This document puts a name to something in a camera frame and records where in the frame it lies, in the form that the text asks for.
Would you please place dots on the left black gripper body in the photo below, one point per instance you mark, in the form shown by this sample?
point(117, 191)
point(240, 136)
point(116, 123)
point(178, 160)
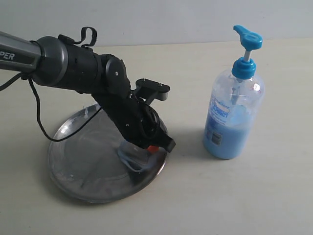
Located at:
point(133, 119)

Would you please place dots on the blue pump soap bottle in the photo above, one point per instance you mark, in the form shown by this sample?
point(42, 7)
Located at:
point(236, 97)

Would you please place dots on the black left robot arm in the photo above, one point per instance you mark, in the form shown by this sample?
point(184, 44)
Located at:
point(61, 62)

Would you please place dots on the blue soap blob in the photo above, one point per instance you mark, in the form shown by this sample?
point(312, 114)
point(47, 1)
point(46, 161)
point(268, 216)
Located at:
point(135, 158)

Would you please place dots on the round steel plate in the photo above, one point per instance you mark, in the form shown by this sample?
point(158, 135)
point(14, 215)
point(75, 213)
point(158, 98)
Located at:
point(83, 160)

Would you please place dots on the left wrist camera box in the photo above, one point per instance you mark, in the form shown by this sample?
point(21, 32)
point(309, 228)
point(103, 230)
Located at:
point(149, 90)

